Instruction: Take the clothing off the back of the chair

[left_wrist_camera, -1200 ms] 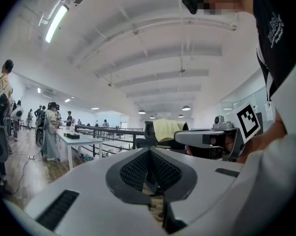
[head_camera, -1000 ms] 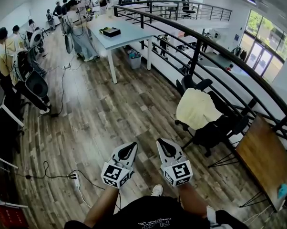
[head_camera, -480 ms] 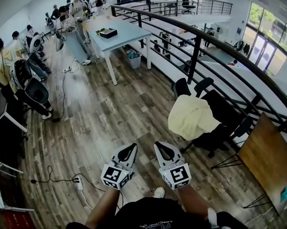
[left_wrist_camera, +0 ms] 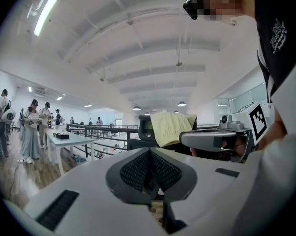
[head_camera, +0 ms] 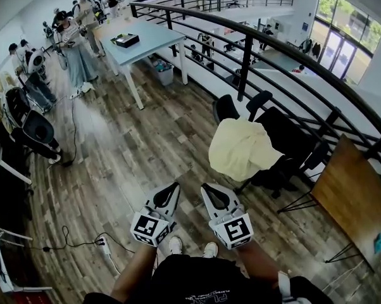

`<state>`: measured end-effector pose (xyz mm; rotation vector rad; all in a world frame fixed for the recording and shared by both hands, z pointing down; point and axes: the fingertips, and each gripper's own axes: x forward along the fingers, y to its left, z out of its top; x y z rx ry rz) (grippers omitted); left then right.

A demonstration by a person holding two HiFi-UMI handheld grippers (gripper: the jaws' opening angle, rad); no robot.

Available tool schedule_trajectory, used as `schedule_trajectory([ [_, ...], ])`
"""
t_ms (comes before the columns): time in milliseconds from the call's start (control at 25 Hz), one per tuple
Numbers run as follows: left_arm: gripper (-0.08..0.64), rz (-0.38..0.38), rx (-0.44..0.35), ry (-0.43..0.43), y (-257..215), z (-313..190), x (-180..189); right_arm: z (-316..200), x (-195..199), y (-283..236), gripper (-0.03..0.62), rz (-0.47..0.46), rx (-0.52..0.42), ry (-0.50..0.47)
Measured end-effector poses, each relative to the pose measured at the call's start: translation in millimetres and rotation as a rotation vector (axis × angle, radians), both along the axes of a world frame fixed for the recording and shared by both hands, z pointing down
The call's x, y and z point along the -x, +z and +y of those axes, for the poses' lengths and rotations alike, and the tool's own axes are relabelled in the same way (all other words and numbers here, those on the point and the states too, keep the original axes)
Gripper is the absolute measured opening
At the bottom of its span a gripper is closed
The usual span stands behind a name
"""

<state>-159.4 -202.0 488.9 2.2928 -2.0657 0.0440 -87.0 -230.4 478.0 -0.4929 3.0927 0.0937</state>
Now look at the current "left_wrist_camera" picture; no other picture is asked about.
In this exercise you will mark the pale yellow clothes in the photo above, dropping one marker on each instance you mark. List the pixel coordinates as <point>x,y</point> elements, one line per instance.
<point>170,129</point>

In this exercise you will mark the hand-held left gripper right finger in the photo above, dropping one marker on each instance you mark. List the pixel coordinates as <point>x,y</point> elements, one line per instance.
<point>207,188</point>

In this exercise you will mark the grey gripper-mounted camera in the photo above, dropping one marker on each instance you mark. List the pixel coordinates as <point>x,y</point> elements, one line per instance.
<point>227,122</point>

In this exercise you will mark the ceiling panel light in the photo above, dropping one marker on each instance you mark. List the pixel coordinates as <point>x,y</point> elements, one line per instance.
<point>88,106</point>
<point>59,98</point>

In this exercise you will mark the white air conditioner unit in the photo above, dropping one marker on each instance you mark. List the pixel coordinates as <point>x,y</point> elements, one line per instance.
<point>41,91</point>

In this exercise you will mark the grey bin with bottles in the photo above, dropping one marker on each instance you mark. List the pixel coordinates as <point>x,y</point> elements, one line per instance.
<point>79,158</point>

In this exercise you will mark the small wall light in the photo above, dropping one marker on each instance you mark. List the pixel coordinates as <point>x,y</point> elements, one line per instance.
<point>30,89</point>

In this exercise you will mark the black office chair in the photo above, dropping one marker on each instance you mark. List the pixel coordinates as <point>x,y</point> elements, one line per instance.
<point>144,129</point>

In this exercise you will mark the person's black shirt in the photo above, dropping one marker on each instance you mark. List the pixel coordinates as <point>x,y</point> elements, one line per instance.
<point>285,8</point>

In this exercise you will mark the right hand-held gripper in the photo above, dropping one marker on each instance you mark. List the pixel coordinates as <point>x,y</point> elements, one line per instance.
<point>257,124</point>

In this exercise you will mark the white ceiling tube light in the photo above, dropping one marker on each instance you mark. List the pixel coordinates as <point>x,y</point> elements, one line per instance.
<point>46,15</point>

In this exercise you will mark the black head-worn camera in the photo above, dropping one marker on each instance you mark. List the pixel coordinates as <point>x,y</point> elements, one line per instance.
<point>190,8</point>

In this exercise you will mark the person's right forearm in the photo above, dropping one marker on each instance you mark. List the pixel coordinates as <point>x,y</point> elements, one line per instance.
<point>273,131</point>

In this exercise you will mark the black box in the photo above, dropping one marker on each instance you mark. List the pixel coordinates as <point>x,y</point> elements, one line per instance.
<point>62,137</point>

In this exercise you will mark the black curved metal railing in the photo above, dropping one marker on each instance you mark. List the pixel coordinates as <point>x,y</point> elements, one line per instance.
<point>101,127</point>

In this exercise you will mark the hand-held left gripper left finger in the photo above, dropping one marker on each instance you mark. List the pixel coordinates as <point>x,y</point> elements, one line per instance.
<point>89,193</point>

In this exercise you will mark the white table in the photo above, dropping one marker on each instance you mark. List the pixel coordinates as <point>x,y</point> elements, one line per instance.
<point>74,141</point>

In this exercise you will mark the person's right hand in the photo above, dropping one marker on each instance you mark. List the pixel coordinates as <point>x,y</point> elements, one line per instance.
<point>239,145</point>

